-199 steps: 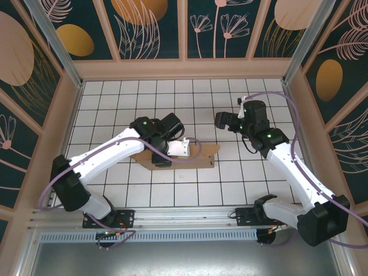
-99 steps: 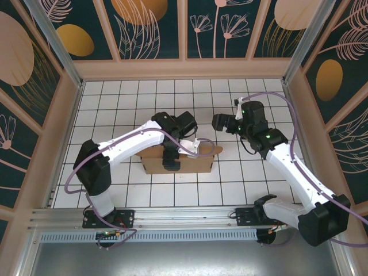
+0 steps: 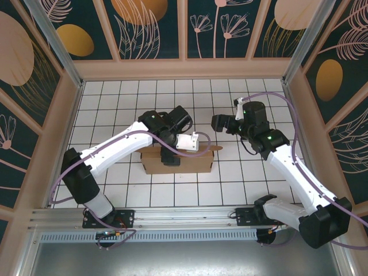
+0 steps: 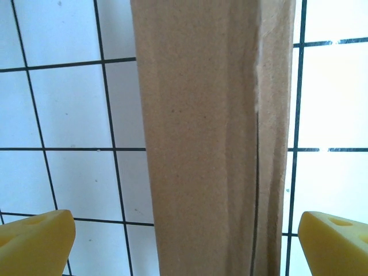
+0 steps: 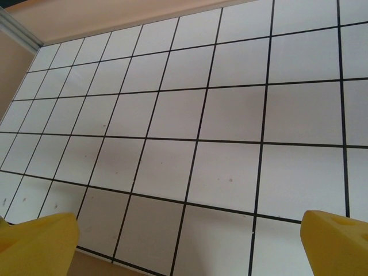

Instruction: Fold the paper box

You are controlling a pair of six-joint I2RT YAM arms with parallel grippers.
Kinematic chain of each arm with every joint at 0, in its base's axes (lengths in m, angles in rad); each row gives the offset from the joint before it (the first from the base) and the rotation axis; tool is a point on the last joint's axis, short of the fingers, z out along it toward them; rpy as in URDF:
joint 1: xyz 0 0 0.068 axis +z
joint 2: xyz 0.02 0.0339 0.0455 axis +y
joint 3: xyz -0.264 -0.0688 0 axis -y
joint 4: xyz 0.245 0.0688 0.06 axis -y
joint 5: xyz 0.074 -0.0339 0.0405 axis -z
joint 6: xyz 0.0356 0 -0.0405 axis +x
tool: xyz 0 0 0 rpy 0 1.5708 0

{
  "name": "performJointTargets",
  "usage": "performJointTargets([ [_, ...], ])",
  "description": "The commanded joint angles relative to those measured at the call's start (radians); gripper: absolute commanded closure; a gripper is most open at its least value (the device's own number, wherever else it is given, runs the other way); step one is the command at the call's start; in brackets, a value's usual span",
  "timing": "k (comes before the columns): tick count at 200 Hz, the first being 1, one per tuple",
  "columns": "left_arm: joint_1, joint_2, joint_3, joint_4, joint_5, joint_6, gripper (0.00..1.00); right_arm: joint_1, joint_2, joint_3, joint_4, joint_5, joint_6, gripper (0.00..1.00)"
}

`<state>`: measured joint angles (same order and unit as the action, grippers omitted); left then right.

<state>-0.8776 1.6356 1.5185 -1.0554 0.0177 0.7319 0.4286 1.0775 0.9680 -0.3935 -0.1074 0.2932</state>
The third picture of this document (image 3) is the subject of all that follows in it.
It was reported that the brown cardboard paper box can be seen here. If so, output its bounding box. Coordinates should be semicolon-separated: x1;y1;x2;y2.
140;144;224;175

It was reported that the yellow power connector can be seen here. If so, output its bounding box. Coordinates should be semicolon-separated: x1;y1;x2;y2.
96;229;125;240
268;223;289;234

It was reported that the grey metal sheet panel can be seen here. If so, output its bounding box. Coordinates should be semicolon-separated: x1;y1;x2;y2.
16;226;355;276

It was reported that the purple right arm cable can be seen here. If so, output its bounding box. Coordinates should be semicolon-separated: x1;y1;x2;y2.
242;91;368;251

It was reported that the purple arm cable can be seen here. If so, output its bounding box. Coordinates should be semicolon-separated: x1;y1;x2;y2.
242;91;368;251
51;130;212;251

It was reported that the aluminium table side rail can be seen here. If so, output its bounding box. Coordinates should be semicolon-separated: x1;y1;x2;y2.
42;82;85;208
281;82;325;204

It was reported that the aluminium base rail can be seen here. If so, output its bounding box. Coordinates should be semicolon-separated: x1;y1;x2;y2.
27;203;342;231

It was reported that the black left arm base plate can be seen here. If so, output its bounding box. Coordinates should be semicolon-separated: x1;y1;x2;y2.
82;209;136;229

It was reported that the slotted grey cable duct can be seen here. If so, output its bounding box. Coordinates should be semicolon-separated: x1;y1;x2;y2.
38;229;259;243

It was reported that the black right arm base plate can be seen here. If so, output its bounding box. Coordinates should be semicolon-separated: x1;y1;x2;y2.
235;206;289;227

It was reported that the aluminium frame post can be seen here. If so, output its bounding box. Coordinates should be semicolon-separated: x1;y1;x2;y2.
281;0;336;85
24;0;85;89

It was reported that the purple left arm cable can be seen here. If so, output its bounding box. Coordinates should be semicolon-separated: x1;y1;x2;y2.
51;130;212;251

